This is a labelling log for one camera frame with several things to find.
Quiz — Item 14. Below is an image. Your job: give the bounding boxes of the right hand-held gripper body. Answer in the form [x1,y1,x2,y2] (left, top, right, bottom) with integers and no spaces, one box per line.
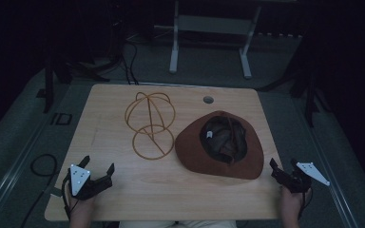
[275,161,331,194]

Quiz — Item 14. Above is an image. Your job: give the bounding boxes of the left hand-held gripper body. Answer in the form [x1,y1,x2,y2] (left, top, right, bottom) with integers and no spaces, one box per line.
[68,163,113,201]

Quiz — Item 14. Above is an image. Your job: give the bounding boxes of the brown felt hat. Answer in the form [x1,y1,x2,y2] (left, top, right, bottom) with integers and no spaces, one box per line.
[174,110,265,181]

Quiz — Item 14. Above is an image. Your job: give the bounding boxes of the gold wire hat stand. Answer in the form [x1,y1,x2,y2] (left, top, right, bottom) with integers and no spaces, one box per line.
[124,91,177,161]

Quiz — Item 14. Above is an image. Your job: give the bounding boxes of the person's left hand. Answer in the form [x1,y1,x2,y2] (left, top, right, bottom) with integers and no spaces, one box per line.
[67,191,97,218]

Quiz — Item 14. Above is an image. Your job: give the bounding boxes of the person's right hand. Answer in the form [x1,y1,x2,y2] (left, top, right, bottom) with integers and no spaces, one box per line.
[280,185,313,219]

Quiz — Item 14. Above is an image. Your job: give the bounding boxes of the black stand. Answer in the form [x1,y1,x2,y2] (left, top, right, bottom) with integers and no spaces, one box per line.
[36,47,74,114]
[289,28,332,128]

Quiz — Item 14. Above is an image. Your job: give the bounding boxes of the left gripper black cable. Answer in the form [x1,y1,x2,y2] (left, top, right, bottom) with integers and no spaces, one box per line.
[61,173,77,221]

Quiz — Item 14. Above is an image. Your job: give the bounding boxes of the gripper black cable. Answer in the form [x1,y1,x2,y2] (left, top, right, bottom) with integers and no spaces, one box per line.
[298,187,314,221]
[61,173,77,221]

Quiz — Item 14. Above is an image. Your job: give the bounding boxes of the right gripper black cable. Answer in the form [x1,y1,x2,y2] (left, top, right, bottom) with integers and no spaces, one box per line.
[298,187,314,221]

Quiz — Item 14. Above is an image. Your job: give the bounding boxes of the black cable loop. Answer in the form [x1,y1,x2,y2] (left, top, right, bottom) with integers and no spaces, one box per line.
[29,153,59,178]

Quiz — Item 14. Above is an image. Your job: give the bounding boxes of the black rectangular floor bracket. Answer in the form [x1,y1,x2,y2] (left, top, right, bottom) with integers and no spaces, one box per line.
[49,112,73,126]

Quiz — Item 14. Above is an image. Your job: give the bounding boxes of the black hanging cables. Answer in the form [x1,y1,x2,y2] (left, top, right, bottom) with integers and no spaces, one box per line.
[120,37,140,86]

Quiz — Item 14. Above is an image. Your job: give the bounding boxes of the white metal desk frame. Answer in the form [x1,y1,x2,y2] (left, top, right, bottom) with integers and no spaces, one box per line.
[168,0,264,80]

